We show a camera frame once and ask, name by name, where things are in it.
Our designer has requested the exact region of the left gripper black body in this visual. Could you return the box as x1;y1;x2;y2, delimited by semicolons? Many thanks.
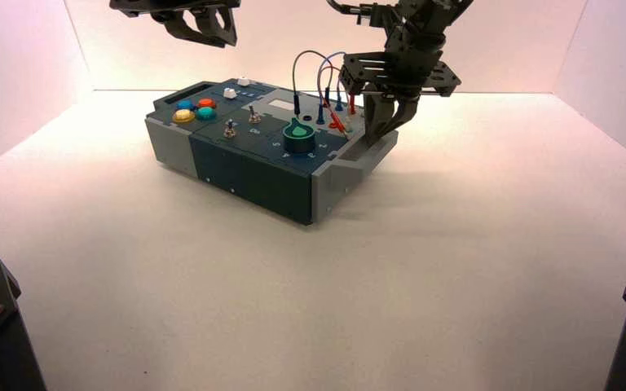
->
109;0;241;16

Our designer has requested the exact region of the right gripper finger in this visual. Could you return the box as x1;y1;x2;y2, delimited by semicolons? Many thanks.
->
386;98;420;138
364;94;395;146

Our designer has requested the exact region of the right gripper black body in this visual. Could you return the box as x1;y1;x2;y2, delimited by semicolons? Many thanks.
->
340;48;462;103

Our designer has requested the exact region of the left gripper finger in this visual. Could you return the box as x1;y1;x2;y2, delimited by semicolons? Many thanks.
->
194;6;237;47
151;11;223;49

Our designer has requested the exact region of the blue and grey control box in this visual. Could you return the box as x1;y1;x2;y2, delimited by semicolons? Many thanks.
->
144;77;399;226

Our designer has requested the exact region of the green rotary knob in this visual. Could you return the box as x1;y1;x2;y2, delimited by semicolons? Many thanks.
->
282;117;315;154

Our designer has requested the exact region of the white banana plug cable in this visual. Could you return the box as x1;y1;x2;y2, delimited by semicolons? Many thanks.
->
340;110;359;140

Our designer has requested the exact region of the red banana plug cable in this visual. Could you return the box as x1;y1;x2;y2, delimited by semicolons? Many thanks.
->
319;64;357;134

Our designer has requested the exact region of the blue banana plug cable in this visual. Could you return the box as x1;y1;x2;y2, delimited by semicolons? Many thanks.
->
315;51;347;125

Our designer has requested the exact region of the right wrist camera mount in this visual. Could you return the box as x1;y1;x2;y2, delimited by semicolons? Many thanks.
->
355;2;400;31

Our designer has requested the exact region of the black banana plug cable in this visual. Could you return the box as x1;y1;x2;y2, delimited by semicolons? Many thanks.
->
292;50;328;117

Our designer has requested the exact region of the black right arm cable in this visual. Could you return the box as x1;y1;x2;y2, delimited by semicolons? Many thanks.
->
326;0;362;15

